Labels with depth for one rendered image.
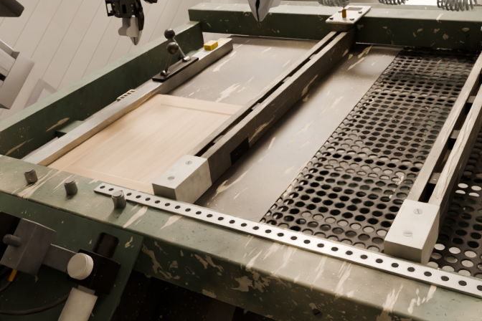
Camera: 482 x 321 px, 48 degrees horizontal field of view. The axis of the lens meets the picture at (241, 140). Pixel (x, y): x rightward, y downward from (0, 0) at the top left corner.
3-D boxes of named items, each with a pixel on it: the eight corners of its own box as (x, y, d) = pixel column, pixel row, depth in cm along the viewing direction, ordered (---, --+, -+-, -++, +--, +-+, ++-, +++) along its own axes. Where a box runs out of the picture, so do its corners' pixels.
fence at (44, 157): (25, 175, 137) (20, 161, 136) (222, 48, 207) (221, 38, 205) (39, 178, 135) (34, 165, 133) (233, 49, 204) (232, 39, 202)
